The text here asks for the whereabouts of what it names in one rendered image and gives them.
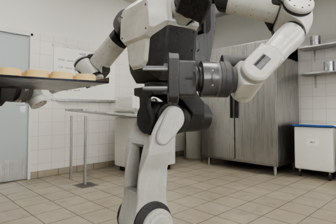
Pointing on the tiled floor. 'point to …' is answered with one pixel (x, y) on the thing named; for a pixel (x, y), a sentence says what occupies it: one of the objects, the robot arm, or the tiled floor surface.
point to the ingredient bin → (315, 147)
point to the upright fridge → (255, 117)
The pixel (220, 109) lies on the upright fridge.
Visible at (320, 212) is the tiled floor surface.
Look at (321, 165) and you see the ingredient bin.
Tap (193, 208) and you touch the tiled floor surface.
